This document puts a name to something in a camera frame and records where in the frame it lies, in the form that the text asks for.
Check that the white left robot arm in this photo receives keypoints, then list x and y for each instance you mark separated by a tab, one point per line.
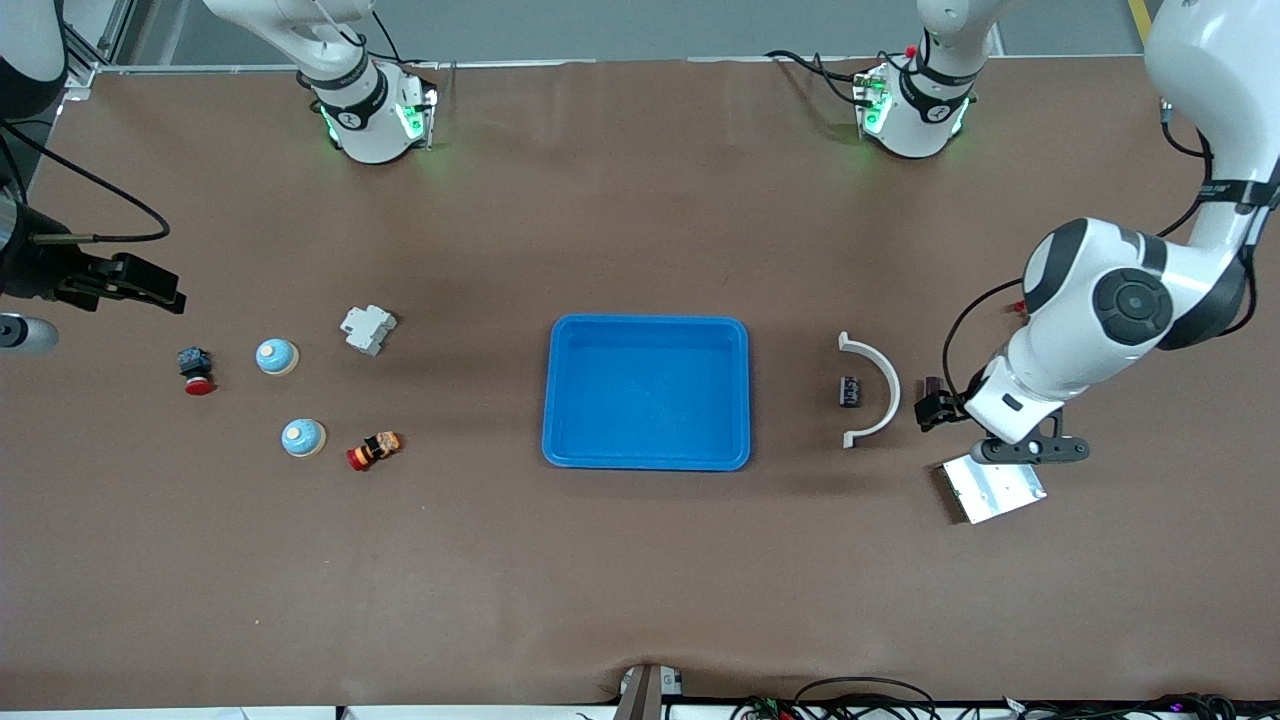
1130	298

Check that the black capacitor with white print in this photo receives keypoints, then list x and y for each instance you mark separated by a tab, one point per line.
850	392

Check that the light blue call bell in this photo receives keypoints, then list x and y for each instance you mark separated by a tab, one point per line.
277	357
303	437

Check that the red button with black block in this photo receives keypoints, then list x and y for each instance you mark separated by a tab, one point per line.
195	365

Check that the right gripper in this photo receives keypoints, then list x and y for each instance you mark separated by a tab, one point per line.
38	273

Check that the blue plastic tray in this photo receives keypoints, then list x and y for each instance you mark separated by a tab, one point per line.
650	400

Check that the silver metal plate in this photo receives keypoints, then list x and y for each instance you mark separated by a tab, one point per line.
995	495

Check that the brown table cover mat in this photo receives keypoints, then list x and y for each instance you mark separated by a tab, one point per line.
640	580

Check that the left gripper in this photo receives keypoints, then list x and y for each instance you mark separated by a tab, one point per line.
940	408

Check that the aluminium frame profile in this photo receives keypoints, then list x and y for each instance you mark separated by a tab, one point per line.
82	75

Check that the white curved plastic arc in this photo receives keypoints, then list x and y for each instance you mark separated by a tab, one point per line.
895	392

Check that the red button with orange body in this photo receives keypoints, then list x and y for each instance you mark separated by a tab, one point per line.
375	450

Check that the white circuit breaker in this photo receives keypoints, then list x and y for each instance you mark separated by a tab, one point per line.
368	330

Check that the grey metal table bracket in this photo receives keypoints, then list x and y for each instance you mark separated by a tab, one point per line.
645	695

